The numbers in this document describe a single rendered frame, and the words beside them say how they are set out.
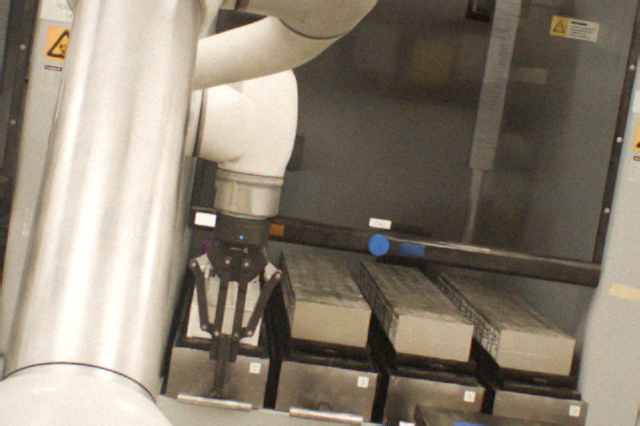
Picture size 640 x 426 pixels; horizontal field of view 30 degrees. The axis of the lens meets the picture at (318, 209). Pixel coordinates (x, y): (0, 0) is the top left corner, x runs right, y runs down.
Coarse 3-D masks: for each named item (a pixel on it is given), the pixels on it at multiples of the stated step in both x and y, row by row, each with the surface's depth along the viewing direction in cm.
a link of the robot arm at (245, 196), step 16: (224, 176) 159; (240, 176) 158; (256, 176) 158; (224, 192) 159; (240, 192) 158; (256, 192) 159; (272, 192) 160; (224, 208) 159; (240, 208) 159; (256, 208) 159; (272, 208) 161
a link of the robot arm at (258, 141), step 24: (288, 72) 159; (216, 96) 157; (240, 96) 157; (264, 96) 157; (288, 96) 158; (216, 120) 156; (240, 120) 156; (264, 120) 157; (288, 120) 159; (216, 144) 157; (240, 144) 157; (264, 144) 157; (288, 144) 160; (240, 168) 158; (264, 168) 158
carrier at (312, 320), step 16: (304, 304) 175; (320, 304) 175; (336, 304) 177; (304, 320) 175; (320, 320) 175; (336, 320) 175; (352, 320) 176; (368, 320) 176; (304, 336) 175; (320, 336) 175; (336, 336) 176; (352, 336) 176
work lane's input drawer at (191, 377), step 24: (192, 288) 217; (264, 336) 183; (192, 360) 166; (240, 360) 167; (264, 360) 167; (168, 384) 166; (192, 384) 167; (240, 384) 167; (264, 384) 167; (240, 408) 163
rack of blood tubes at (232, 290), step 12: (216, 288) 184; (228, 288) 187; (252, 288) 190; (192, 300) 171; (216, 300) 174; (228, 300) 176; (252, 300) 178; (192, 312) 169; (228, 312) 170; (192, 324) 169; (228, 324) 170; (192, 336) 170; (204, 336) 170; (252, 336) 170
